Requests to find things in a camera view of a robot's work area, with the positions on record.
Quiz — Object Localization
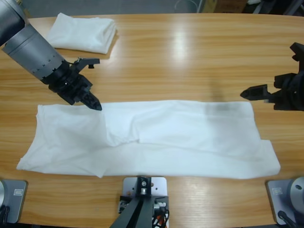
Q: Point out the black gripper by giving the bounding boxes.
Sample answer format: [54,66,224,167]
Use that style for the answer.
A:
[240,70,304,112]
[42,62,103,112]

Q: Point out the white t-shirt with black print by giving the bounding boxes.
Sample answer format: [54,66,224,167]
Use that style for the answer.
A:
[16,99,281,179]

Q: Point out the folded white t-shirt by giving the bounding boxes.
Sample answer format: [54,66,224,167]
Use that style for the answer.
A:
[46,13,117,54]

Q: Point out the brown cardboard box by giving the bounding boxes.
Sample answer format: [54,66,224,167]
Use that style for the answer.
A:
[203,0,247,14]

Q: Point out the white mounting block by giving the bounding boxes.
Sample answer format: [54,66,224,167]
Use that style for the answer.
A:
[122,176,169,198]

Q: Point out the wooden crate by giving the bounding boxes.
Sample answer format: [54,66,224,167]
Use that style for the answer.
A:
[17,0,32,19]

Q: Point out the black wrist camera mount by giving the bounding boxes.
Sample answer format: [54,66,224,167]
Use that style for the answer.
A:
[71,57,100,72]
[289,42,304,74]

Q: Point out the grey metal frame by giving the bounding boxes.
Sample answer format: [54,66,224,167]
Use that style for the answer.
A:
[284,0,304,17]

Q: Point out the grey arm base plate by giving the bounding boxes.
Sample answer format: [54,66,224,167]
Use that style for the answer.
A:
[265,176,304,226]
[0,178,29,224]

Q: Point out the dark camera stand post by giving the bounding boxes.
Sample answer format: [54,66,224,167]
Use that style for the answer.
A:
[111,176,153,228]

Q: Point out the black base cable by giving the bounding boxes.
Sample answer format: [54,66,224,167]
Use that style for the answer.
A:
[277,210,297,228]
[0,205,10,224]

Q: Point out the orange cable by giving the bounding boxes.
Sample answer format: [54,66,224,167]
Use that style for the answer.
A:
[152,210,170,228]

